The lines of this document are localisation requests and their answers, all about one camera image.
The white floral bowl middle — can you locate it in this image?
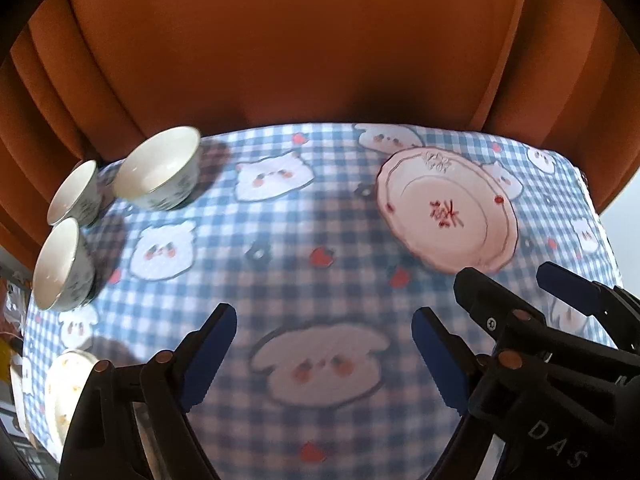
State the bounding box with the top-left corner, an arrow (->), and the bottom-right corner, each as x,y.
47,160 -> 102,226

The blue gingham bear tablecloth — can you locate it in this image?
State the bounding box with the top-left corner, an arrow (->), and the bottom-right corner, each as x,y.
24,124 -> 622,479

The white floral bowl near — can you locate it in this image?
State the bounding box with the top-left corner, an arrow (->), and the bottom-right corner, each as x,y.
32,218 -> 96,311

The orange curtain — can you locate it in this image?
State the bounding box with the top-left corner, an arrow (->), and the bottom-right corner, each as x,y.
1,0 -> 639,266

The white floral bowl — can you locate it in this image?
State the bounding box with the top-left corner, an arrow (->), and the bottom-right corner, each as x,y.
112,126 -> 201,210
32,218 -> 96,311
47,160 -> 102,226

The white floral bowl far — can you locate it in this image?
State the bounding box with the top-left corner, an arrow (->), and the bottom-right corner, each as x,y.
112,126 -> 201,210

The pink red-rimmed plate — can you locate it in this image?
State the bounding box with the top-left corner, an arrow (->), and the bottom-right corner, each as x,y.
375,146 -> 518,274

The scalloped yellow flower plate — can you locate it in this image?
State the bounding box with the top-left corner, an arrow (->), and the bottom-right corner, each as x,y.
44,350 -> 98,462

